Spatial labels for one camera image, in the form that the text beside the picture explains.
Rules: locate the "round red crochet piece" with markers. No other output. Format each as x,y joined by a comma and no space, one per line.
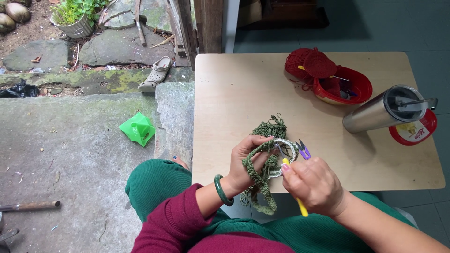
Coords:
319,64

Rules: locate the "long rusty garden tool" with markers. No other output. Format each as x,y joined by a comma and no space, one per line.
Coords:
140,24

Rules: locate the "person's bare foot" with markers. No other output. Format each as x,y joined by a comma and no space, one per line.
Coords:
180,161

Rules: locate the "red round container lid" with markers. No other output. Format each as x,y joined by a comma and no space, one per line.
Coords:
415,131

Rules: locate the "person's left hand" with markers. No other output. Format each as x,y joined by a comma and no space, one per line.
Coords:
242,165

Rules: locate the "stainless steel tumbler with lid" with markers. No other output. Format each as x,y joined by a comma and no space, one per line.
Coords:
372,112

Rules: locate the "red plastic bowl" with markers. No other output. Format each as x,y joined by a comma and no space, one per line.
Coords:
358,88

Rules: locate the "purple thread snips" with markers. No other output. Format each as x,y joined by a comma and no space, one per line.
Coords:
305,151

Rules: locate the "green jade bangle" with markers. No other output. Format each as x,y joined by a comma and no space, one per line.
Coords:
221,193

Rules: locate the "person's right hand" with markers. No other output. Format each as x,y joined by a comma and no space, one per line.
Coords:
316,189

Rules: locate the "grey clog shoe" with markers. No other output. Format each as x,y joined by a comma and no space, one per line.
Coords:
156,75

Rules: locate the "thin yellow grip crochet hook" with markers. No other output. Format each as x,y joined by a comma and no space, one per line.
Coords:
340,78

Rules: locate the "wooden door frame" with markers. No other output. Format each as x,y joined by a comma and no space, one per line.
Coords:
207,24

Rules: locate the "loose green yarn pile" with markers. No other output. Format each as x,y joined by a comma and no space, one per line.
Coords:
270,128

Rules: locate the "brown coconut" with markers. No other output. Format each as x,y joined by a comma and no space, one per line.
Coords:
17,12
6,24

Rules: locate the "red yarn ball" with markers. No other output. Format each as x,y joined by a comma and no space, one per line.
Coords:
294,65

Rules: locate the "green knit trousers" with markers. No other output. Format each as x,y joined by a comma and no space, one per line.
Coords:
158,186

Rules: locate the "white pot with green plant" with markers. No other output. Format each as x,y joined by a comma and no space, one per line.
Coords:
75,26

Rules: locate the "maroon knit sweater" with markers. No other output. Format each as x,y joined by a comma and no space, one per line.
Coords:
168,228

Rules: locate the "bright green plastic bag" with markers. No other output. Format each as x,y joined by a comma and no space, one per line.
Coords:
137,129

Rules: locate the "dark wooden furniture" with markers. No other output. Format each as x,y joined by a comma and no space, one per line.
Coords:
284,15

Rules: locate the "grey metal tool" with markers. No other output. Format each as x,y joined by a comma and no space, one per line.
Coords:
6,239

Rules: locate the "black plastic bag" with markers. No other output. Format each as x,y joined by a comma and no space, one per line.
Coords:
19,90

